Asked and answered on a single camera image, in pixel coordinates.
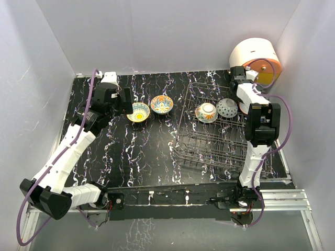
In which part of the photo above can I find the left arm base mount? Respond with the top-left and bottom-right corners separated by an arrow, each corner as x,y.
78,189 -> 126,223

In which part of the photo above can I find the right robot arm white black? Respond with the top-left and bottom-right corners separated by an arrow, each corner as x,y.
230,66 -> 281,208

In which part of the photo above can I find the orange flower leaf bowl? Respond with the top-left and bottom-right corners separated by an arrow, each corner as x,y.
195,102 -> 218,123

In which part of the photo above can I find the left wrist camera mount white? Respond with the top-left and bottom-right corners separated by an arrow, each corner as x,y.
95,71 -> 118,85

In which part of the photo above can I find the grey wire dish rack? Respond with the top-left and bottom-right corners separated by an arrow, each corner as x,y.
172,83 -> 272,176

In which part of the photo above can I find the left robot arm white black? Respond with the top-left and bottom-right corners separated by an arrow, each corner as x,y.
20,83 -> 133,220

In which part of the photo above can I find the aluminium frame rail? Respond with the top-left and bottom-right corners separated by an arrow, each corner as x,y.
19,189 -> 324,251

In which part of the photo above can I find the white round drawer cabinet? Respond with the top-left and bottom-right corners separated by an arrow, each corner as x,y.
229,38 -> 282,88

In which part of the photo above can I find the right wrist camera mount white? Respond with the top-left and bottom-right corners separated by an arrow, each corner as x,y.
245,70 -> 259,83

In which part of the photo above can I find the yellow sun pattern bowl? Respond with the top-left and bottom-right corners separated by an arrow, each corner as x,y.
127,102 -> 150,123

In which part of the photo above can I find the red rim grey pattern bowl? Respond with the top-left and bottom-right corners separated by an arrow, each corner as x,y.
239,101 -> 249,115

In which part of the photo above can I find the blue wave pattern bowl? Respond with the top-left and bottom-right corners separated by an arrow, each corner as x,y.
216,98 -> 238,118

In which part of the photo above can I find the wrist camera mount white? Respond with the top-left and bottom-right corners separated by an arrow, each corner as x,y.
245,70 -> 259,83
95,71 -> 118,85

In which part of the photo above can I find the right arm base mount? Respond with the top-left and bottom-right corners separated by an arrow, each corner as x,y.
208,189 -> 265,226

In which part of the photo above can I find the orange blue floral bowl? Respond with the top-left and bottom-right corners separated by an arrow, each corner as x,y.
150,95 -> 173,115

